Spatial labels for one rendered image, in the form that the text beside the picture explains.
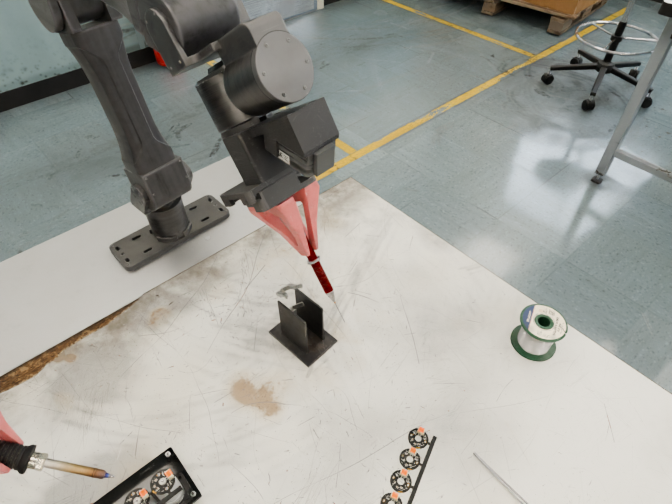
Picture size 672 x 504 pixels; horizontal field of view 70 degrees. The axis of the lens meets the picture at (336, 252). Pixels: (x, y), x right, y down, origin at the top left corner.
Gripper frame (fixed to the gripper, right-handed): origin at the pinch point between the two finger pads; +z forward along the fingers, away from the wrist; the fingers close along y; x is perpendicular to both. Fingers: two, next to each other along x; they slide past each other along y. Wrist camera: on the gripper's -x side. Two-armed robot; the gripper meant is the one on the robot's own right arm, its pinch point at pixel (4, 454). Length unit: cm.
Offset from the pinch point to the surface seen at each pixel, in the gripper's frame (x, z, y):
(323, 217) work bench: -14, 24, 49
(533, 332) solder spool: -43, 34, 23
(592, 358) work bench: -49, 43, 23
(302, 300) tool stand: -16.4, 18.6, 25.6
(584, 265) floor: -60, 133, 111
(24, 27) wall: 151, -18, 222
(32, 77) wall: 166, 1, 217
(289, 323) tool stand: -14.3, 19.3, 22.8
